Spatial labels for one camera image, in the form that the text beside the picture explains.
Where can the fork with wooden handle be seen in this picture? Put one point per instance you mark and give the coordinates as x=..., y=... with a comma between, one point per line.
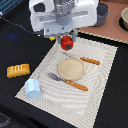
x=76, y=85

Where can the knife with wooden handle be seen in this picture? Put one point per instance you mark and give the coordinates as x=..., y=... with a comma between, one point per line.
x=81, y=58

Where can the large grey pot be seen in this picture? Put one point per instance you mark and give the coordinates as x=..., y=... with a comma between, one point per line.
x=102, y=12

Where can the beige bowl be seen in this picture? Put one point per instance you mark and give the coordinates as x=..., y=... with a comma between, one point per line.
x=124, y=16

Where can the woven beige placemat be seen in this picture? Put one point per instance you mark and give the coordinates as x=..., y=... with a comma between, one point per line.
x=76, y=107

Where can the red tomato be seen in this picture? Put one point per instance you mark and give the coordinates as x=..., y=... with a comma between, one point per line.
x=66, y=43

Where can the round beige plate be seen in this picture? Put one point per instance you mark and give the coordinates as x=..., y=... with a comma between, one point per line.
x=71, y=68

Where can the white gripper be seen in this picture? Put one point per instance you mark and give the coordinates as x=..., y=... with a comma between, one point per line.
x=57, y=17

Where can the orange bread loaf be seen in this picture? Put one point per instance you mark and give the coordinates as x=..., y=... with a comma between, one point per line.
x=18, y=70

